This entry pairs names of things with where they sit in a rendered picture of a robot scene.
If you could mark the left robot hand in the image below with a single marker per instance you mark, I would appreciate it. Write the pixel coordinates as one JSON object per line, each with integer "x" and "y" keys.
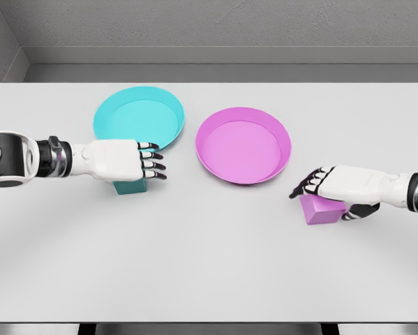
{"x": 118, "y": 158}

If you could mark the pink plate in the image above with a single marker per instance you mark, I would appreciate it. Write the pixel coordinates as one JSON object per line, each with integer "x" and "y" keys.
{"x": 243, "y": 144}

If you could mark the pink block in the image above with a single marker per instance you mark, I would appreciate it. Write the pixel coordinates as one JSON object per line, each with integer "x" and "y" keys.
{"x": 320, "y": 211}

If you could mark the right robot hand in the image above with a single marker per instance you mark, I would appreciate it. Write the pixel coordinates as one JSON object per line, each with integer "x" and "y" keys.
{"x": 348, "y": 188}

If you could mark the teal block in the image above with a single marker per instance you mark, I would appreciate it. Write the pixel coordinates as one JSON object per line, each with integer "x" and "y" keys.
{"x": 130, "y": 186}

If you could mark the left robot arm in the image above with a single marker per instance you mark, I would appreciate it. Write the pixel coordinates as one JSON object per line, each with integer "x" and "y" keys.
{"x": 37, "y": 158}

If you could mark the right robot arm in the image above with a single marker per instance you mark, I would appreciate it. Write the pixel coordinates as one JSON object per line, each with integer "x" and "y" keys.
{"x": 405, "y": 192}

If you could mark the cyan plate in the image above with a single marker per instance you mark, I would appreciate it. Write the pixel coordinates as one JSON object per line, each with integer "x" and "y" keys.
{"x": 142, "y": 118}

